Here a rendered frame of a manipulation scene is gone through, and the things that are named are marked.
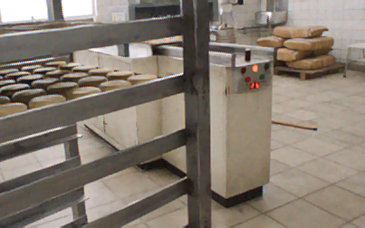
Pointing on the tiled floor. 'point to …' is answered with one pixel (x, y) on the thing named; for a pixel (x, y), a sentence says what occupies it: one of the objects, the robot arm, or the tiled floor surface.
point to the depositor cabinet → (139, 132)
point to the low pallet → (307, 71)
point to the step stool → (364, 56)
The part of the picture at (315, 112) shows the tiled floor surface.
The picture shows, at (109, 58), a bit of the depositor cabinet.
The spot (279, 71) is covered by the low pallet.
